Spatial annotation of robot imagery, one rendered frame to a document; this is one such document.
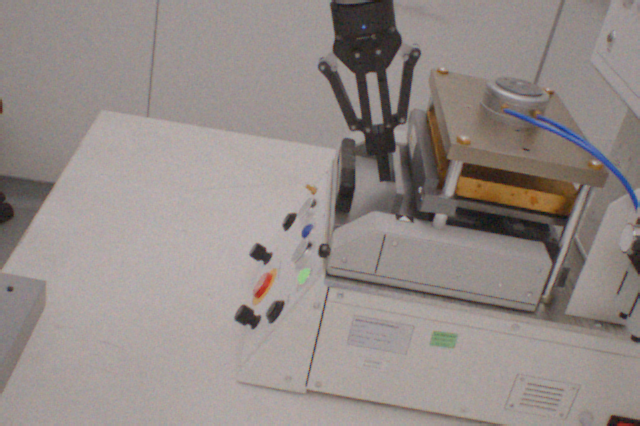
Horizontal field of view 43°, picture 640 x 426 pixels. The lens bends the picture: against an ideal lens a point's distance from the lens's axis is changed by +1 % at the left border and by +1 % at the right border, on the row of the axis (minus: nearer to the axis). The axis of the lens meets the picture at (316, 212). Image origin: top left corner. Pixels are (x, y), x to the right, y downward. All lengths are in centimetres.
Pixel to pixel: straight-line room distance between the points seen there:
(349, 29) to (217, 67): 164
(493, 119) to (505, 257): 18
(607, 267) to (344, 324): 31
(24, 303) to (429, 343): 50
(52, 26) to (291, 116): 78
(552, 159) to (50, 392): 64
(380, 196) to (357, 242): 16
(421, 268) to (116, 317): 43
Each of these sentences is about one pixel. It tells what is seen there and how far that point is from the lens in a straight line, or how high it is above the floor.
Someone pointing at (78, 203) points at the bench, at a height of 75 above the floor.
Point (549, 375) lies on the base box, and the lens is 105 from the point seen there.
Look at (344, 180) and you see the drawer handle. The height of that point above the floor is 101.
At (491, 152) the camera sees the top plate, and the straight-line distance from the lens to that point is 91.
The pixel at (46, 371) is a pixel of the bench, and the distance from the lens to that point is 105.
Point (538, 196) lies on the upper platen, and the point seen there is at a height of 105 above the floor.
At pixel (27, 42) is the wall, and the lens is 268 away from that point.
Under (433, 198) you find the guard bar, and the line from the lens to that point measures 93.
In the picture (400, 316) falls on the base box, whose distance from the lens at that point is 97.
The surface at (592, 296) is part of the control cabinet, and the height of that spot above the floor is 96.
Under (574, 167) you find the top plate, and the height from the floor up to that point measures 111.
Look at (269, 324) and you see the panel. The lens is 103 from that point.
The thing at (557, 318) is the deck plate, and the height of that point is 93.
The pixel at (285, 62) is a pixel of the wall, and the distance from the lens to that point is 256.
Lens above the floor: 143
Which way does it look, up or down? 28 degrees down
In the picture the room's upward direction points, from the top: 12 degrees clockwise
